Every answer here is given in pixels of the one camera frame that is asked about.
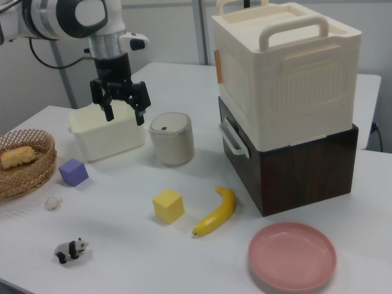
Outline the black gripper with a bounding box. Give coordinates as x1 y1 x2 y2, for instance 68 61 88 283
89 52 152 126

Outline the orange glazed bread loaf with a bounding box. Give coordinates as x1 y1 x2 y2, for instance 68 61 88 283
0 146 35 170

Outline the woven wicker basket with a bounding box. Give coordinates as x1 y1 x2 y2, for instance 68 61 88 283
0 129 58 202

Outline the cream open plastic bin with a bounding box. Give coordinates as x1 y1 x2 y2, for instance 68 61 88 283
66 102 146 163

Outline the slanted grey metal pole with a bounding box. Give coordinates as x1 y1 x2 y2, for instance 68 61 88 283
54 39 78 110

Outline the beige lidded mini trash can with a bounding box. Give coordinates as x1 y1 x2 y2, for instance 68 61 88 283
148 112 195 167

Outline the purple cube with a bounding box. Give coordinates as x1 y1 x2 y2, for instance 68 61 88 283
58 158 89 187

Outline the copper latch strip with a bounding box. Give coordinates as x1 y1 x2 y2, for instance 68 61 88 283
214 49 222 84

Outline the yellow cube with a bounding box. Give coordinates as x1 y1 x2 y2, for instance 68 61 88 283
152 188 186 224

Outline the small white crumpled figurine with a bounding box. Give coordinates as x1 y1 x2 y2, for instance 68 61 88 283
44 196 63 211

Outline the yellow banana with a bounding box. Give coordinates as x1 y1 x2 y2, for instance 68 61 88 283
192 186 236 237

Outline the panda figurine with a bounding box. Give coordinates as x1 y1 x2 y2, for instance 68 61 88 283
54 237 90 265

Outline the dark wood drawer box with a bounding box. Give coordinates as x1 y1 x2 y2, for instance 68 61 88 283
217 96 360 217

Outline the pink plate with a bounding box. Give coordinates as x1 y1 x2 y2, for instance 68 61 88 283
247 222 337 291

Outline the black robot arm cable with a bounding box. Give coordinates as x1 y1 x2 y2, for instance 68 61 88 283
29 38 96 69

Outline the upright grey frame post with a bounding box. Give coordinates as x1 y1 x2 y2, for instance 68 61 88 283
192 0 213 66

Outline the white drawer handle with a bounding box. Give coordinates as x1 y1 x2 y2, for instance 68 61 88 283
217 121 251 157

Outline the cream storage box with handles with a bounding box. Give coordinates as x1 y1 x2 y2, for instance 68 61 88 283
211 0 363 151

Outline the thin black wall cable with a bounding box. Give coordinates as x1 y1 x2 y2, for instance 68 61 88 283
369 121 384 153

